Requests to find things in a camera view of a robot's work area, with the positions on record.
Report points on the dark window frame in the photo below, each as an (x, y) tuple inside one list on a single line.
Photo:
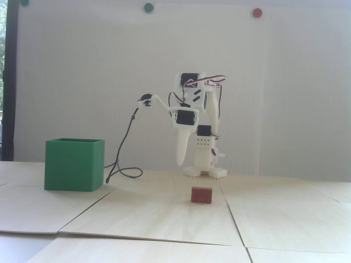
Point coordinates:
[(11, 82)]

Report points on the red block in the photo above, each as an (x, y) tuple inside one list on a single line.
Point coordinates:
[(201, 195)]

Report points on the white backdrop board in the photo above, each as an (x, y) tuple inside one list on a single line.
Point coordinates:
[(109, 68)]

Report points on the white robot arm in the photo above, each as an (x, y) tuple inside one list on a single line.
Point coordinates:
[(213, 109)]

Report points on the red round magnet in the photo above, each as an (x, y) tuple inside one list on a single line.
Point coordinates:
[(257, 13)]

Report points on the green round magnet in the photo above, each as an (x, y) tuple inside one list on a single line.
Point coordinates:
[(148, 7), (25, 2)]

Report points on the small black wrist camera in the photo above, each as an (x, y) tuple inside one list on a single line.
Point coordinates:
[(145, 99)]

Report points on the green box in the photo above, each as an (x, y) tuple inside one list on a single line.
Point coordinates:
[(72, 167)]

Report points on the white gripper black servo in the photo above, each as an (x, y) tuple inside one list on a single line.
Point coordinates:
[(184, 117)]

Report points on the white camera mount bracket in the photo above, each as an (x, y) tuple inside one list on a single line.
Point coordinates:
[(162, 102)]

